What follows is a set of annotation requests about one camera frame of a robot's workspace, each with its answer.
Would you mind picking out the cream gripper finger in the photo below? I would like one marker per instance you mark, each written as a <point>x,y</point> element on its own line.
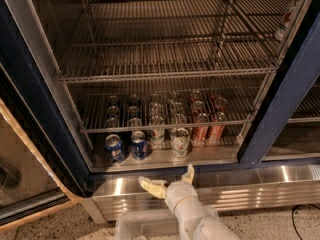
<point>189,175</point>
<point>156,188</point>

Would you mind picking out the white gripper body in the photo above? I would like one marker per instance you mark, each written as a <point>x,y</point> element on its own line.
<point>180,193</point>

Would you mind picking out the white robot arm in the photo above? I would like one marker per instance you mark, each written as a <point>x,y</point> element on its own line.
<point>196,221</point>

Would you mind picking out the steel fridge base grille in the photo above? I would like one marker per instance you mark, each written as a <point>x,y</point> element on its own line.
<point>225,190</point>

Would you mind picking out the red cola can left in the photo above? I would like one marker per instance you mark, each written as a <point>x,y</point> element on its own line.
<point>199,132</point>

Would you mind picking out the red cola can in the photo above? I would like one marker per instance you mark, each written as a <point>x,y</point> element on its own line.
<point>216,130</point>
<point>199,132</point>

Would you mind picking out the blue pepsi can right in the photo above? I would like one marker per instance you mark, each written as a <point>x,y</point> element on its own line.
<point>139,145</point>

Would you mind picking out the blue pepsi can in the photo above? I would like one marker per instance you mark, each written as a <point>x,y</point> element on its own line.
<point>114,148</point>
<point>139,145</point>

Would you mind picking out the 7up can behind picked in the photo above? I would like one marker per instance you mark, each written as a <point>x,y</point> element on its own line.
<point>176,120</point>

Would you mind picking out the blue pepsi can left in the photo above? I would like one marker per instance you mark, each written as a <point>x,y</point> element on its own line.
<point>114,148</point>

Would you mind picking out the red cola can right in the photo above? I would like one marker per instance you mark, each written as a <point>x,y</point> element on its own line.
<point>216,130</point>

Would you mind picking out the glass fridge door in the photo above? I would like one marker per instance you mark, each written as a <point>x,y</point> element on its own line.
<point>32,184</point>

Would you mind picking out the bottle on upper shelf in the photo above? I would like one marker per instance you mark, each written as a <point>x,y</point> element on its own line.
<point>286,18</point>

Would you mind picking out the clear plastic bin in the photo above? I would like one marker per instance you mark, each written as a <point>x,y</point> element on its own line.
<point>143,225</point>

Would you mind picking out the middle wire shelf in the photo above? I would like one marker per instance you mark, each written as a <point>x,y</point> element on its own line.
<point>129,106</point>

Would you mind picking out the wire shelf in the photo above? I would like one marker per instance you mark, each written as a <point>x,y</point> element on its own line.
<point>129,106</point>
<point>153,39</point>

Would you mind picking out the upper wire shelf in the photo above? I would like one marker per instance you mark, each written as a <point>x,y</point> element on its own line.
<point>153,39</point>

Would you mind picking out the blue fridge centre post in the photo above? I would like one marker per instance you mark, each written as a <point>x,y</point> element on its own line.
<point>300,77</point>

